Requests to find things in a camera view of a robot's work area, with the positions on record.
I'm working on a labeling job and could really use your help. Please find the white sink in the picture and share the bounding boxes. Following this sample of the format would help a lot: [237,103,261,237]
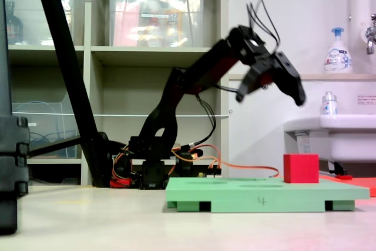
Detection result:
[283,113,376,175]

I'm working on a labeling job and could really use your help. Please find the clear bin with bottles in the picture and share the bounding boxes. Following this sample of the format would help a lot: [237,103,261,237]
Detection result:
[4,0,76,46]

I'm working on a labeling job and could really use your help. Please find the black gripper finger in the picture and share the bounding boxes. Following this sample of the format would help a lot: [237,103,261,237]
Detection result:
[236,67,273,103]
[272,52,307,107]

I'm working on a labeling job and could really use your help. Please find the dark glass bottle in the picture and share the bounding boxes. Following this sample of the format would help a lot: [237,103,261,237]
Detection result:
[5,1,25,45]

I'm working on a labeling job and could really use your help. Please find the yellow orange pouch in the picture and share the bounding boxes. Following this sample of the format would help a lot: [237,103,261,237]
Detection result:
[163,8,185,48]

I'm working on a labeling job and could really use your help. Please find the metal faucet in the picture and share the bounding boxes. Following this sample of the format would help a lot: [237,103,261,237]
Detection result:
[359,13,376,56]

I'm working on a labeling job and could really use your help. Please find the small clear bottle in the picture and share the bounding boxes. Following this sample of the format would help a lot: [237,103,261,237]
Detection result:
[320,91,338,116]

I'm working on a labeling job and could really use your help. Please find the red square block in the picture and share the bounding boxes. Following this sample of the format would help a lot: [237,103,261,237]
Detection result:
[283,153,320,184]

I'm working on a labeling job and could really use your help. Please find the white foam soap pump bottle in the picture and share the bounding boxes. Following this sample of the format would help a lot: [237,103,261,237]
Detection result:
[324,26,354,75]

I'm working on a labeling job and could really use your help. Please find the long orange wire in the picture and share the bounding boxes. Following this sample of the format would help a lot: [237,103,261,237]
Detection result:
[172,144,280,179]

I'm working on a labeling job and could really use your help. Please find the pink packet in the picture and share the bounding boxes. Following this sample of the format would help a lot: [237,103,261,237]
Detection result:
[113,0,141,47]

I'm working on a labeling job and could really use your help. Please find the green shape sorter board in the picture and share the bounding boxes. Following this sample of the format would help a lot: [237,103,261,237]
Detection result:
[165,176,370,213]

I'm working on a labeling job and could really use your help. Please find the black tripod leg with locks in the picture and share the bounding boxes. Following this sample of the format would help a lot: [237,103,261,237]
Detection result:
[0,0,31,236]

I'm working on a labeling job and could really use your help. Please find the large clear storage bin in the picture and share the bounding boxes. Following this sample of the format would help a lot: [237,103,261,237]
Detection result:
[108,0,206,48]

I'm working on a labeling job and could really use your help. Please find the circuit board with green terminal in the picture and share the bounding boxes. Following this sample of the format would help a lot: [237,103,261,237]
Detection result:
[197,165,223,179]

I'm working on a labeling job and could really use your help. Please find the thin black servo wires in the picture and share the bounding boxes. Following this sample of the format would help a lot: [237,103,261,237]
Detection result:
[246,0,282,55]
[187,85,239,149]

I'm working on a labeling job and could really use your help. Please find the beige shelf unit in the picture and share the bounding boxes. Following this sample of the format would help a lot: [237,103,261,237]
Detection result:
[0,0,230,186]

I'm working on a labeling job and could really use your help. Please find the black tripod brace bar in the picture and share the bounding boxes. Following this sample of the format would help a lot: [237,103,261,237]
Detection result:
[28,135,82,158]

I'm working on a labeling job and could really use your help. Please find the clear bin with blue cables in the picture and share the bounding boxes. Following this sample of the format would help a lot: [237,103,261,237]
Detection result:
[11,92,79,159]

